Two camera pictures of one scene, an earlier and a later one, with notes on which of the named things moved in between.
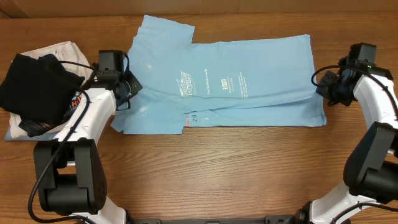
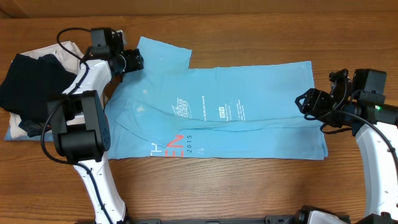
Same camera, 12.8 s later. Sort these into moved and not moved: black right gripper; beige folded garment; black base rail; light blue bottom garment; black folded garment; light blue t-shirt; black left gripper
Moved: light blue t-shirt; black right gripper; black left gripper
Not moved: beige folded garment; black base rail; light blue bottom garment; black folded garment
